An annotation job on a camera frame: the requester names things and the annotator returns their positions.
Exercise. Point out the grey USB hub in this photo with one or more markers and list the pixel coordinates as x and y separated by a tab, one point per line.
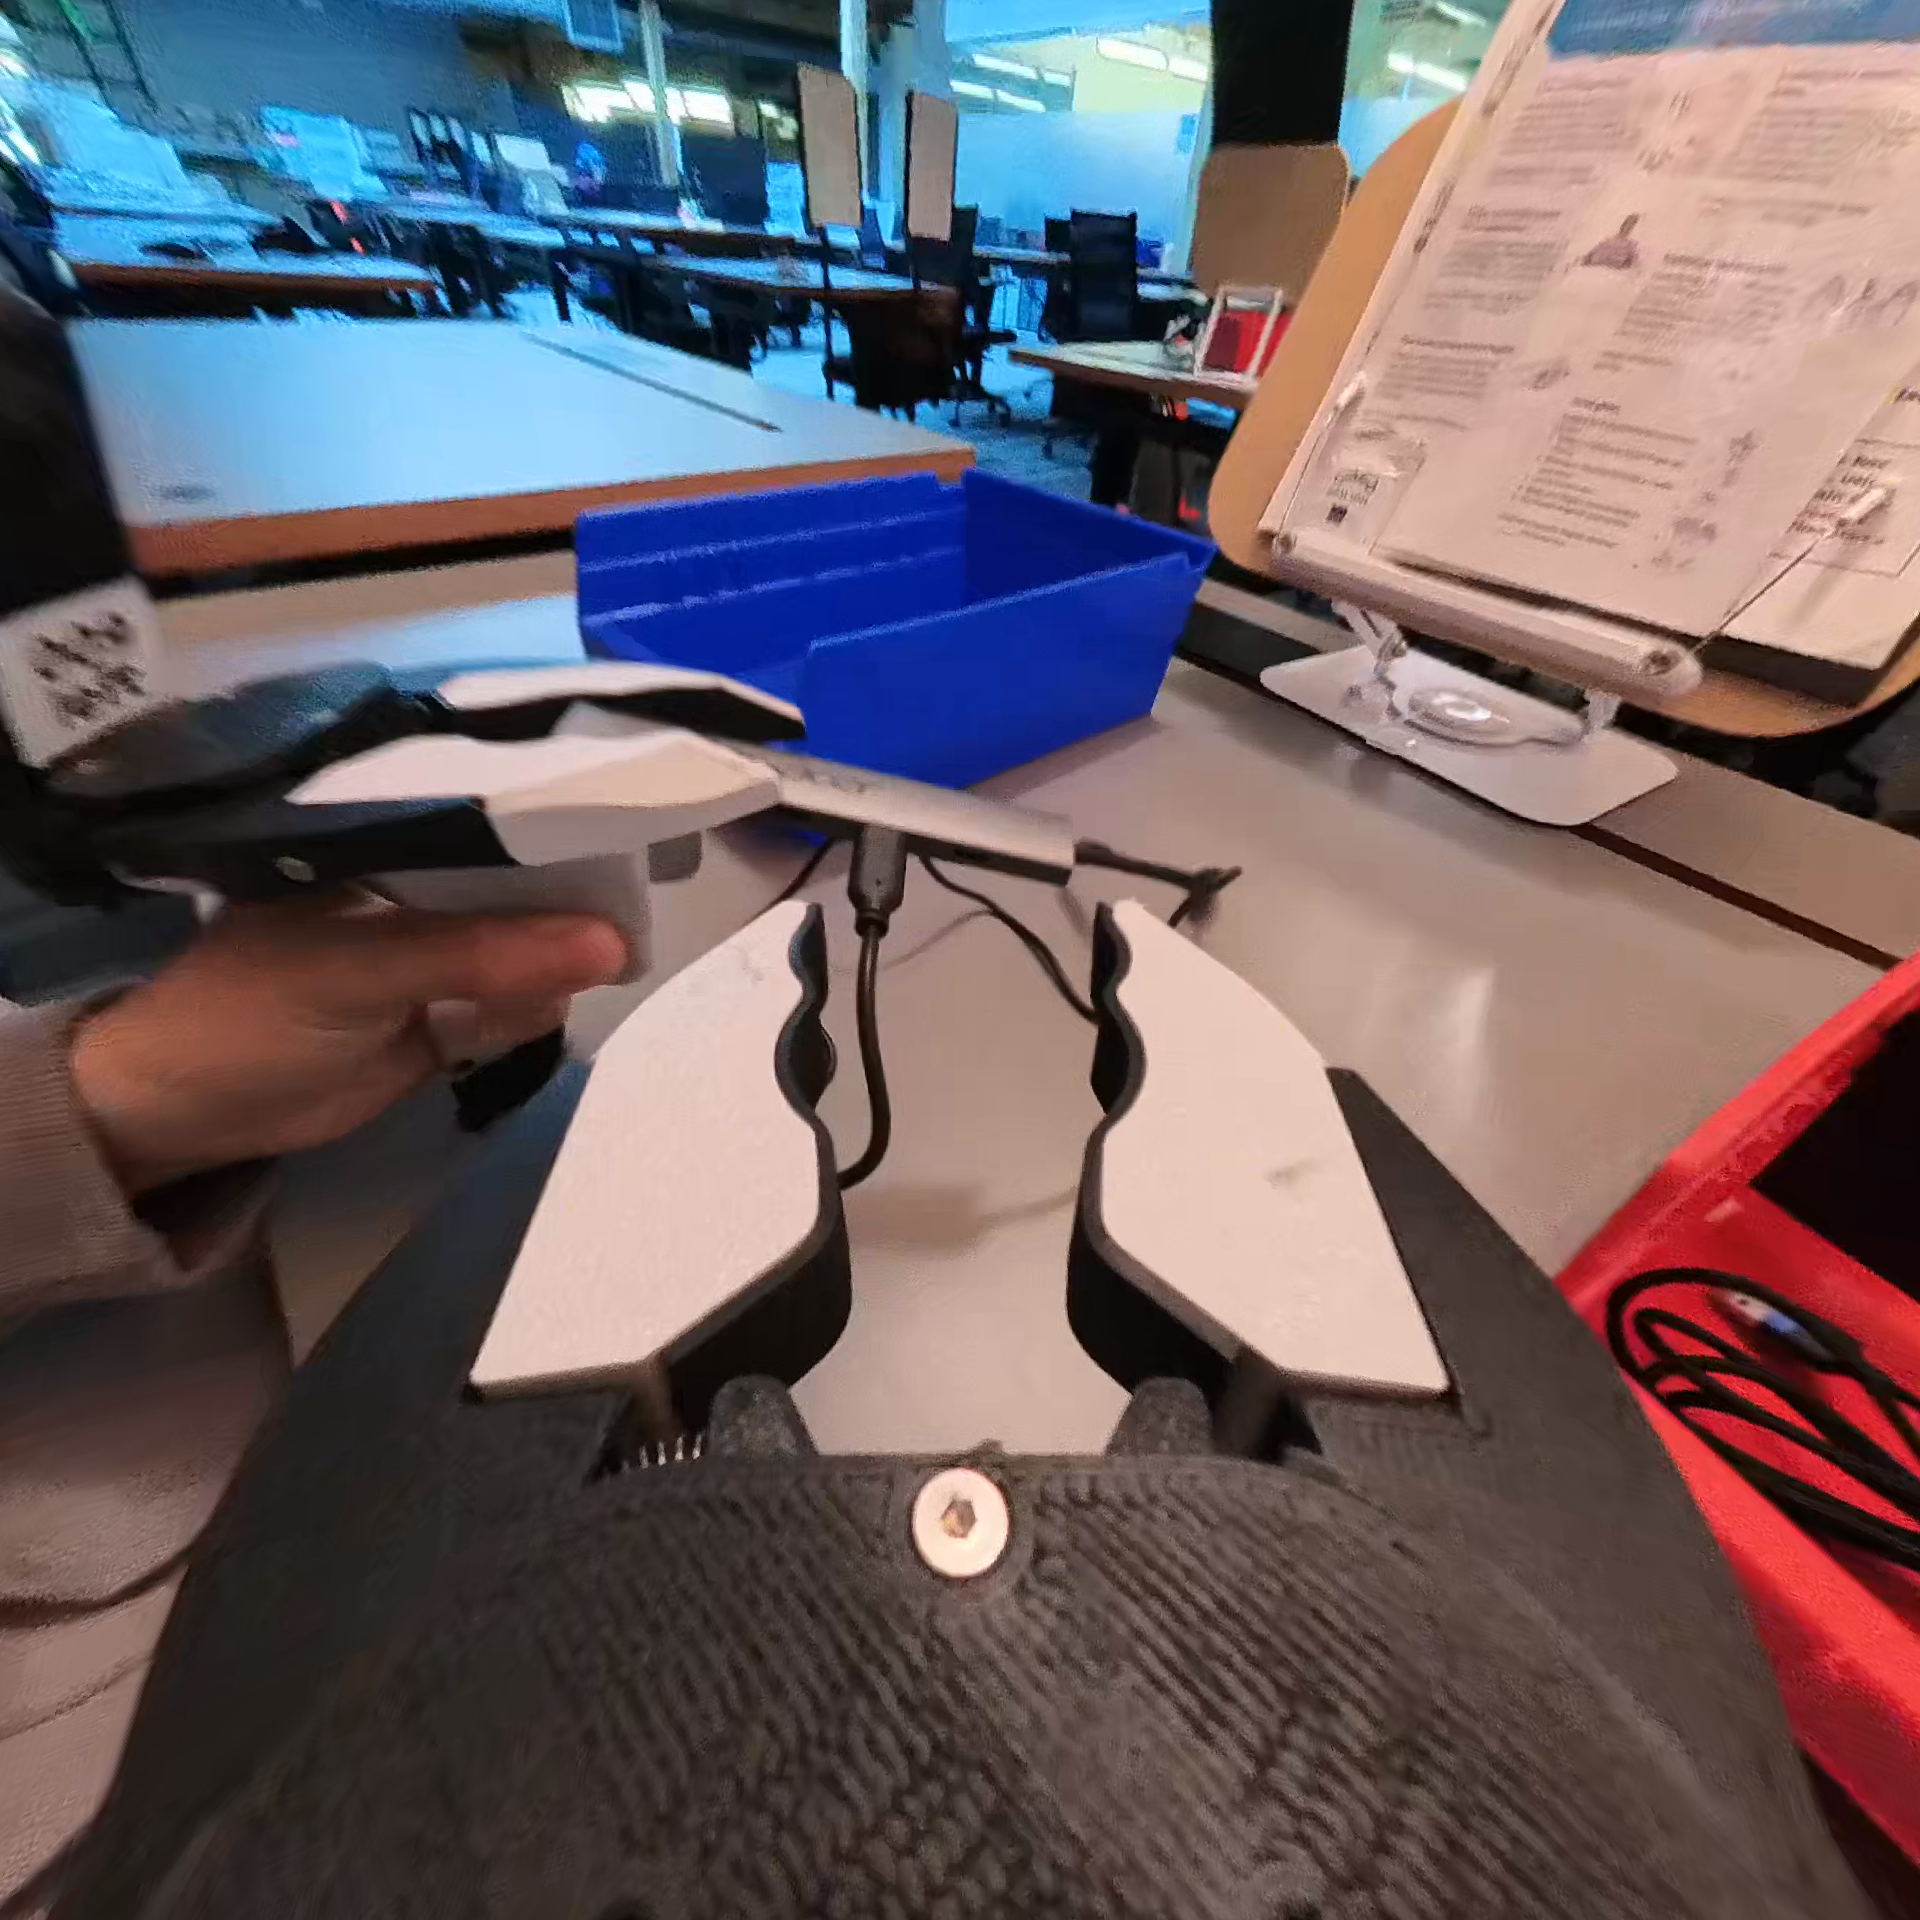
930	810

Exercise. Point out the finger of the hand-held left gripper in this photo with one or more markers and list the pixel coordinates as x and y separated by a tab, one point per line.
600	788
645	698

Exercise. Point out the person's left forearm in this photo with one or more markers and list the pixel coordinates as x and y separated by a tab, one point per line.
76	1350

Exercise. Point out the red plastic bin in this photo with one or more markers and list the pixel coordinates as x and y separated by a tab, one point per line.
1800	1651

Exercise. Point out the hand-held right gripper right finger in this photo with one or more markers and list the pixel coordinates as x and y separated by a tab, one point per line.
1244	1186

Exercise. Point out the grey work desk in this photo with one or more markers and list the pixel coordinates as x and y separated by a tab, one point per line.
1425	975

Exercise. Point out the tan partition panel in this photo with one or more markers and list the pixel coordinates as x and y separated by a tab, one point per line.
829	149
930	165

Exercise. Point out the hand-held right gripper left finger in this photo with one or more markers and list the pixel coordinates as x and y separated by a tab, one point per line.
660	1186

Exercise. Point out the lens wipe packet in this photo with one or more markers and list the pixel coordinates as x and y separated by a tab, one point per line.
1358	495

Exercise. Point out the red framed sign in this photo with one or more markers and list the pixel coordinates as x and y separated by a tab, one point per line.
1236	332

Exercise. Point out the small wooden edged desk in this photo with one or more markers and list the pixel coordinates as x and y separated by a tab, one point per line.
1125	369

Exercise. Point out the laminated instruction sheets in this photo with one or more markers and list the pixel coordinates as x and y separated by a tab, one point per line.
1651	375

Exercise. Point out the black bin divider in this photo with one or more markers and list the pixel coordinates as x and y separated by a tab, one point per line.
1860	1142

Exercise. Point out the row of office desks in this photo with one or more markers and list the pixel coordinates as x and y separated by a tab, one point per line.
720	271

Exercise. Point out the black office chair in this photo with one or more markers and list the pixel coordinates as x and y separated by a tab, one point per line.
1096	277
938	317

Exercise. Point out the black pillar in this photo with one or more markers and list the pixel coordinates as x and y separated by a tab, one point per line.
1275	77

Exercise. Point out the person's left hand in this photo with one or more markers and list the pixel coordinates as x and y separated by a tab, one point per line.
269	1037

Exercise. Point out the wooden document stand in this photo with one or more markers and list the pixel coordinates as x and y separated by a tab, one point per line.
1299	375

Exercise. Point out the brown cardboard panel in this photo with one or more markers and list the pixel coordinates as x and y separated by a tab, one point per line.
1266	226

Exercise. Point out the blue plastic bin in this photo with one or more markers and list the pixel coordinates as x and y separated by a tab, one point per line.
973	662

